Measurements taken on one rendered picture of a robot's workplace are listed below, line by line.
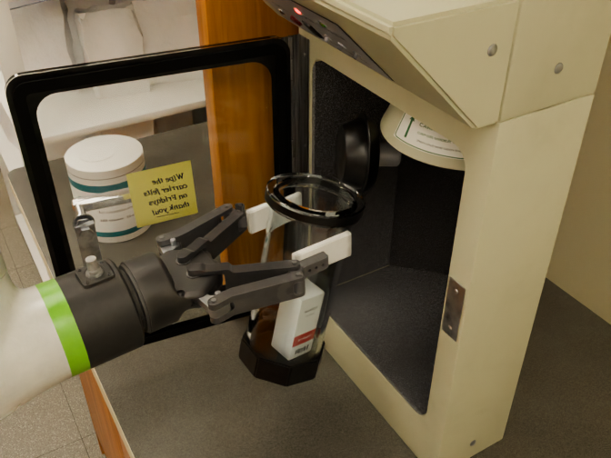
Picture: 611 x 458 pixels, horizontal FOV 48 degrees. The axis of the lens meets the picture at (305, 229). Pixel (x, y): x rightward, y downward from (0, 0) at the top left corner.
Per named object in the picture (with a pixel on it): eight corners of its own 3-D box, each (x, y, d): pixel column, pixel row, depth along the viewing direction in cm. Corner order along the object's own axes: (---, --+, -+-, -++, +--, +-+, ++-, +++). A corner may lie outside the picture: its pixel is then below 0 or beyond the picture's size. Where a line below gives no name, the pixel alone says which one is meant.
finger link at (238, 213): (190, 289, 70) (179, 285, 71) (249, 233, 78) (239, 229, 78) (185, 259, 68) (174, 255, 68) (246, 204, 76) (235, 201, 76)
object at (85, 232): (103, 264, 80) (95, 225, 77) (84, 269, 80) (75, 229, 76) (100, 254, 82) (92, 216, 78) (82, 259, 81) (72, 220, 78)
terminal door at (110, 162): (294, 303, 99) (290, 34, 76) (79, 363, 90) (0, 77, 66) (291, 299, 100) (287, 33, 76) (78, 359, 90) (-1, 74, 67)
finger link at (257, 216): (251, 234, 77) (247, 232, 77) (302, 214, 80) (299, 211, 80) (248, 213, 75) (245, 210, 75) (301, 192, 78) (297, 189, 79)
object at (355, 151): (333, 193, 80) (386, 193, 81) (347, 196, 71) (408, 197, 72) (334, 114, 79) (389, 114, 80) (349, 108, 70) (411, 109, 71)
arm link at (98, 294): (70, 337, 70) (100, 393, 64) (40, 246, 63) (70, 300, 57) (126, 313, 73) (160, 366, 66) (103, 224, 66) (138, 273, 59)
